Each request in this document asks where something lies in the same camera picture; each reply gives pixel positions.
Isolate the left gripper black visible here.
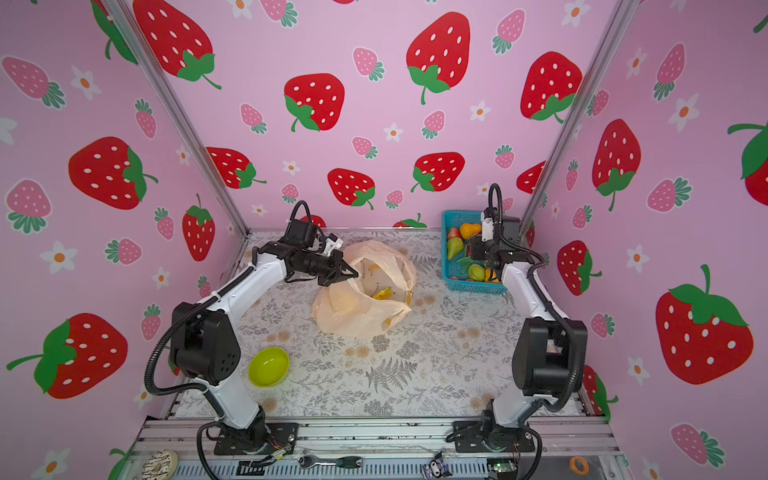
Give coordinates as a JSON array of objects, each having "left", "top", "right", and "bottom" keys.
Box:
[{"left": 301, "top": 251, "right": 359, "bottom": 286}]

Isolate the translucent beige plastic bag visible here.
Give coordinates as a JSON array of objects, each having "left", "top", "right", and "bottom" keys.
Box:
[{"left": 312, "top": 240, "right": 417, "bottom": 338}]

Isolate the yellow fake banana bunch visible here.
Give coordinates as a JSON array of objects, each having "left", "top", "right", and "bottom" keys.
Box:
[{"left": 373, "top": 287, "right": 394, "bottom": 300}]

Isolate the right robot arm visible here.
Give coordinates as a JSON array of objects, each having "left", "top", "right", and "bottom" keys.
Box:
[{"left": 469, "top": 207, "right": 588, "bottom": 450}]

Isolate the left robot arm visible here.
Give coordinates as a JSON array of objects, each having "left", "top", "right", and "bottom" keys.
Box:
[{"left": 144, "top": 219, "right": 359, "bottom": 453}]

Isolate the orange yellow fake mango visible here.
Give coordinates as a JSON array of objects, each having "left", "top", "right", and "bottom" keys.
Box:
[{"left": 459, "top": 223, "right": 482, "bottom": 240}]

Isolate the green fake pear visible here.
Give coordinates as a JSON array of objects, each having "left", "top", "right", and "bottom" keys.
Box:
[{"left": 446, "top": 237, "right": 465, "bottom": 261}]

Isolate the teal plastic basket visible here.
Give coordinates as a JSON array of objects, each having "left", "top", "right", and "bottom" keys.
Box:
[{"left": 441, "top": 210, "right": 517, "bottom": 295}]

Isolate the lime green bowl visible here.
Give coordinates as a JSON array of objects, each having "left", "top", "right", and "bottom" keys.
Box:
[{"left": 247, "top": 347, "right": 291, "bottom": 388}]

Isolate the white sprinkled donut toy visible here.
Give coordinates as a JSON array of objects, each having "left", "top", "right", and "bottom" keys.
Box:
[{"left": 140, "top": 450, "right": 179, "bottom": 480}]

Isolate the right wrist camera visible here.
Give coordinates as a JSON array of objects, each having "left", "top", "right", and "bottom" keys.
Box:
[{"left": 481, "top": 218, "right": 495, "bottom": 242}]

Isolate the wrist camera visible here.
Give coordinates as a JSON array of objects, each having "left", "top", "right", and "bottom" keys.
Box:
[
  {"left": 321, "top": 234, "right": 343, "bottom": 256},
  {"left": 481, "top": 218, "right": 495, "bottom": 242}
]

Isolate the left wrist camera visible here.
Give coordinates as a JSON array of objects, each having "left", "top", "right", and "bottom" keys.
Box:
[{"left": 321, "top": 234, "right": 343, "bottom": 256}]

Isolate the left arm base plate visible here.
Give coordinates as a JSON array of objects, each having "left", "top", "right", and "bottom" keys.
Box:
[{"left": 214, "top": 422, "right": 299, "bottom": 456}]

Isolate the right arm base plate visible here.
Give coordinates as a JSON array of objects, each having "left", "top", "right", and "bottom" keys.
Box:
[{"left": 446, "top": 421, "right": 536, "bottom": 453}]

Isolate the ratchet screwdriver green handle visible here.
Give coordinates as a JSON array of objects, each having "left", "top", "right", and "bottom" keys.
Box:
[{"left": 298, "top": 454, "right": 364, "bottom": 470}]

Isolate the aluminium frame rail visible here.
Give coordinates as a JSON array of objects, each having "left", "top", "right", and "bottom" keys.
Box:
[{"left": 116, "top": 417, "right": 632, "bottom": 479}]

